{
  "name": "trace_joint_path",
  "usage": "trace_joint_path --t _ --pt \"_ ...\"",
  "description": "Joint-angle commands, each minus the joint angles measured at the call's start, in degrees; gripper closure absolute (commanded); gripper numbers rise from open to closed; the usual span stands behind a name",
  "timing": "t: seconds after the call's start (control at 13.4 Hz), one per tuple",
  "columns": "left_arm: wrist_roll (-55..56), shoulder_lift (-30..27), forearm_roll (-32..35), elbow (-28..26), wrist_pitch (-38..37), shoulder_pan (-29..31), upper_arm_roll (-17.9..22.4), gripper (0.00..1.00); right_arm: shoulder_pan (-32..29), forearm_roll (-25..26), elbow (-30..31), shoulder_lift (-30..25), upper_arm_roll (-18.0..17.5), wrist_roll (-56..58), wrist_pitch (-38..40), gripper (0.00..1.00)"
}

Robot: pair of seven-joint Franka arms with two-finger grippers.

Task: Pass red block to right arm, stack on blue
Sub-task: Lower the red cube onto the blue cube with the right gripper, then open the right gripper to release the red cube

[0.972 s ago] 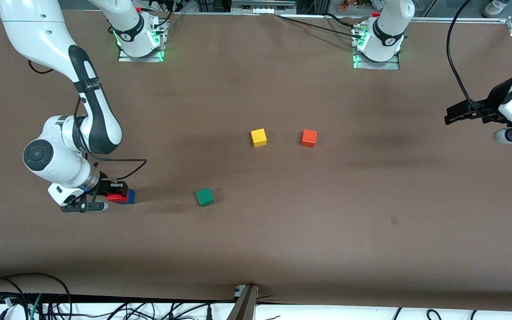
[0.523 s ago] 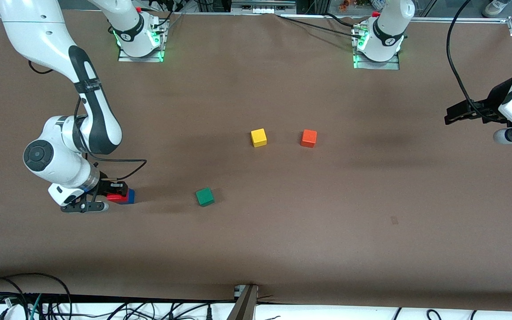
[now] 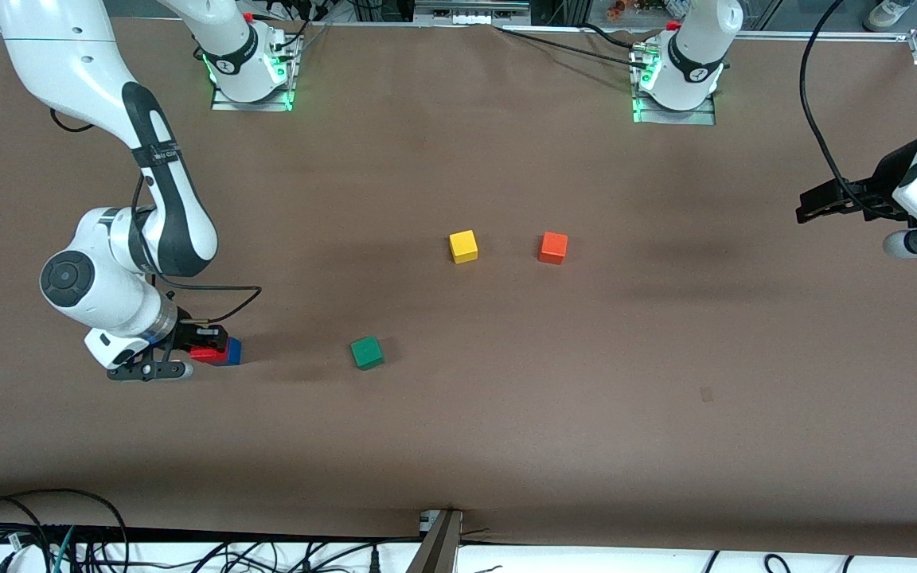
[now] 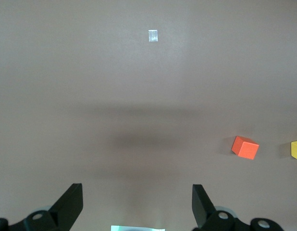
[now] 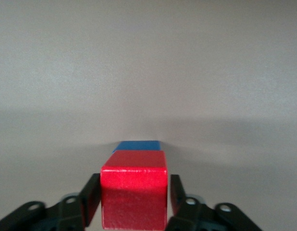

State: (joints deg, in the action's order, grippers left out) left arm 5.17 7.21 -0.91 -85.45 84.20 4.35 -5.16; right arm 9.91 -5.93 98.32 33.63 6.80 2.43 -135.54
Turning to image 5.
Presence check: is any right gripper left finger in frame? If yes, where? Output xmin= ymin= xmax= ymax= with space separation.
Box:
xmin=0 ymin=173 xmax=101 ymax=231

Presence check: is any red wooden cube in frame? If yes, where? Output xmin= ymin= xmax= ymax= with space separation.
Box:
xmin=100 ymin=150 xmax=168 ymax=231

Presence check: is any blue wooden cube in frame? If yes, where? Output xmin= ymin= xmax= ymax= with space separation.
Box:
xmin=111 ymin=140 xmax=162 ymax=154

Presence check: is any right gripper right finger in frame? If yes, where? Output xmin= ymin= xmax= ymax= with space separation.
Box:
xmin=164 ymin=174 xmax=263 ymax=231

